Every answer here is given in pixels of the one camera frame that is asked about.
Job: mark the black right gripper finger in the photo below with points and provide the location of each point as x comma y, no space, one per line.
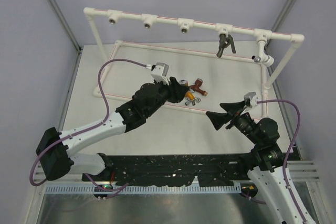
232,107
218,119

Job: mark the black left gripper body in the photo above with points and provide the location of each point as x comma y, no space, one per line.
162,98

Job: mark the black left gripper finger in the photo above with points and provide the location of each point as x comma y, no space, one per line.
176,88
178,98

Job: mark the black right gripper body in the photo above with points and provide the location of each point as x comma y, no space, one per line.
243,122

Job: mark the orange faucet blue knob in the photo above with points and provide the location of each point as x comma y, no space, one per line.
188,93

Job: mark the white PVC pipe frame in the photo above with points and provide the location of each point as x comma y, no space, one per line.
225,79

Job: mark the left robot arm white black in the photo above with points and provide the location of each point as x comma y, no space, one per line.
56,150

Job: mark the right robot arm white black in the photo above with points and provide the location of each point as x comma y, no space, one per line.
266,164

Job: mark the chrome faucet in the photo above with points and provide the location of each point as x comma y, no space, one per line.
192,101

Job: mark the brown faucet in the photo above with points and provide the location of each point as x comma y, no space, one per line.
196,87

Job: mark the white installed faucet chrome tip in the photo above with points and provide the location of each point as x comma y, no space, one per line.
262,57

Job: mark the dark bronze installed faucet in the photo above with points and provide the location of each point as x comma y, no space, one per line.
224,42

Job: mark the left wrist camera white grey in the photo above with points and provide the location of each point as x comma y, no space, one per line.
159,72

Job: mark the wrist camera white grey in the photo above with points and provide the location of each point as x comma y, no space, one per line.
251,99
159,72

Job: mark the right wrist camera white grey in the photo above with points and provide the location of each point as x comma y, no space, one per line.
251,99

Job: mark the aluminium frame rail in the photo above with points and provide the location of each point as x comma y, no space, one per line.
299,171

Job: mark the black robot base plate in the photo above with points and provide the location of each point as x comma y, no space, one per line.
155,170

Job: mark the slotted grey cable duct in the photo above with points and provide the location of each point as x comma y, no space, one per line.
194,188

